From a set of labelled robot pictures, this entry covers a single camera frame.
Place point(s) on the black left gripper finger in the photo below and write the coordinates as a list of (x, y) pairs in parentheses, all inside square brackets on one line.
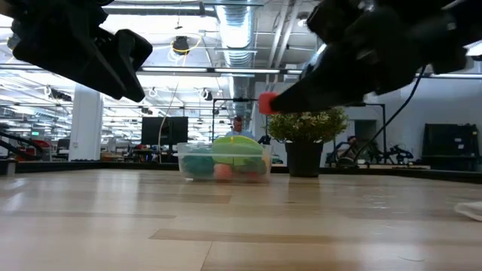
[(98, 71), (132, 52)]

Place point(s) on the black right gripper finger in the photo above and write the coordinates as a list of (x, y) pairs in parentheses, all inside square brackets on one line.
[(339, 79), (318, 56)]

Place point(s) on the large pink plush cube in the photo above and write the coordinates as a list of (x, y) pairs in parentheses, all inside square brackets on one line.
[(265, 103)]

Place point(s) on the light green toy starfruit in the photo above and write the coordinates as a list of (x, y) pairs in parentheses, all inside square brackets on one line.
[(237, 148)]

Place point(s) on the small red-pink cube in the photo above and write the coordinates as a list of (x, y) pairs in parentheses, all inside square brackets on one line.
[(223, 172)]

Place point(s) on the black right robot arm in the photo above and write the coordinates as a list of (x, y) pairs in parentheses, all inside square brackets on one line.
[(463, 37)]

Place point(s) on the clear plastic tupperware container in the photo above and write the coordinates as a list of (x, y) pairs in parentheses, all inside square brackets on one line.
[(184, 150)]

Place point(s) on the white building pillar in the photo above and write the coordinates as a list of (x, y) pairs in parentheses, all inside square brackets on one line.
[(86, 124)]

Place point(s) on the artificial plant in black pot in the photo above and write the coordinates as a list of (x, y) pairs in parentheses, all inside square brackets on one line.
[(305, 150)]

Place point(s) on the black computer monitor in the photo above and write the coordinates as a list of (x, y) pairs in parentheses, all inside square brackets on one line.
[(154, 130)]

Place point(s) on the long ceiling light bar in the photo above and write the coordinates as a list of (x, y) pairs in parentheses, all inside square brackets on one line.
[(211, 70), (455, 75)]

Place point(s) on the cluttered background desk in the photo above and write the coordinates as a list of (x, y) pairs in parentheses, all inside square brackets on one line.
[(124, 155)]

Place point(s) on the black background robot arms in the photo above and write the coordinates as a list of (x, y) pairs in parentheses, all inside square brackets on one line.
[(399, 153)]

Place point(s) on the red and black background machine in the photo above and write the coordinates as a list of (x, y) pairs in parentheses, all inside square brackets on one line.
[(34, 147)]

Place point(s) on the person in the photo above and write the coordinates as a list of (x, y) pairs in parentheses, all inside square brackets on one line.
[(239, 130)]

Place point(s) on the small grey cylinder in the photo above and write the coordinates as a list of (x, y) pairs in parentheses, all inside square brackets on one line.
[(11, 166)]

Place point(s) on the black storage cabinet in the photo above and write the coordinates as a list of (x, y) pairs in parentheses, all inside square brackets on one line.
[(450, 147)]

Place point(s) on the white folded cloth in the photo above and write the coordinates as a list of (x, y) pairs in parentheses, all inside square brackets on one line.
[(470, 211)]

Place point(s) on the black hanging ceiling camera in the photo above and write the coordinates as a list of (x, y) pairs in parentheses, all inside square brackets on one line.
[(181, 44)]

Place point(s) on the black metal stand frame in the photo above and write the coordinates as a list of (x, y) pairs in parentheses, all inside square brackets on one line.
[(383, 128), (241, 100)]

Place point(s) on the silver ventilation duct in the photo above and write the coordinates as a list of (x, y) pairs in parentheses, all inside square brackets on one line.
[(237, 34)]

